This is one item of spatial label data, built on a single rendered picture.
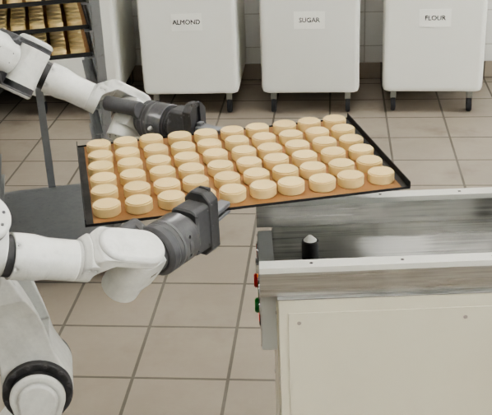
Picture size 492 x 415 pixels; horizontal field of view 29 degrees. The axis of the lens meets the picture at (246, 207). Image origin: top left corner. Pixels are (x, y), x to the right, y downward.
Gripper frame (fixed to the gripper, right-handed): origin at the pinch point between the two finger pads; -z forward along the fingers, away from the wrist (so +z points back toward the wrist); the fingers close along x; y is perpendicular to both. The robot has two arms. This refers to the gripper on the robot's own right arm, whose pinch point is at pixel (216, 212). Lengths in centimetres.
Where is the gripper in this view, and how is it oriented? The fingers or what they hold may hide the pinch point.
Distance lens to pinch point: 170.9
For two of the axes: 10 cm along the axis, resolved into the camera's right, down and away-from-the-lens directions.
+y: -8.3, -2.0, 5.2
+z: -5.6, 3.7, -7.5
